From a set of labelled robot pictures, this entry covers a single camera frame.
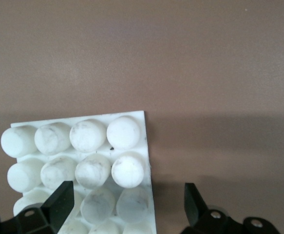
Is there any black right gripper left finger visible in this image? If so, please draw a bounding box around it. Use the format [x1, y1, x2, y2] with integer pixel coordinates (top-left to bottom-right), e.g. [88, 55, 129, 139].
[0, 180, 75, 234]

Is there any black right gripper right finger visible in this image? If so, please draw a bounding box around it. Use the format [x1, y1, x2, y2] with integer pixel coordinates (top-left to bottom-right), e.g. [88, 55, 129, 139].
[180, 182, 282, 234]

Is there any brown paper table cover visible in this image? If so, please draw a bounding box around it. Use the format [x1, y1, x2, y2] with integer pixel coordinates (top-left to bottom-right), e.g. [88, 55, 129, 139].
[0, 0, 284, 234]

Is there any white studded base plate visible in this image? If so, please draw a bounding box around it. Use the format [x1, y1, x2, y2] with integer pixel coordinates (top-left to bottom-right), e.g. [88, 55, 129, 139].
[0, 111, 158, 234]

